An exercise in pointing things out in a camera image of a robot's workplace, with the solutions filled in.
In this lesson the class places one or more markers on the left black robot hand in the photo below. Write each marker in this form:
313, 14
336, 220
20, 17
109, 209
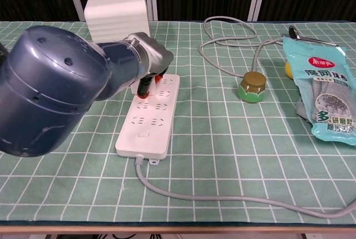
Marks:
157, 58

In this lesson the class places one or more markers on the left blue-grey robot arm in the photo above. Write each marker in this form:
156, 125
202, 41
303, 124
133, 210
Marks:
55, 83

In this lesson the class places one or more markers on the white power strip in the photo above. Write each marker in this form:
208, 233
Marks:
150, 133

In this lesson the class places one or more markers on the white ribbed box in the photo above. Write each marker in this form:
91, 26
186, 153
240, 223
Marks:
116, 14

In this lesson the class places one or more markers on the green jar with gold lid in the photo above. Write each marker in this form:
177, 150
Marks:
251, 83

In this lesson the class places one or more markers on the green checkered tablecloth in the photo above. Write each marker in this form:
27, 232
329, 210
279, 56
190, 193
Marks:
222, 139

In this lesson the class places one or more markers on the yellow ball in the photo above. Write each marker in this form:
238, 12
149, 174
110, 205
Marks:
288, 70

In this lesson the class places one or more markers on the metal spoon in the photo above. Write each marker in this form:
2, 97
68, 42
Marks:
293, 31

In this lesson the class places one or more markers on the teal cleaning cloth package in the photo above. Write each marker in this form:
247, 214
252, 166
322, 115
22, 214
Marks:
320, 69

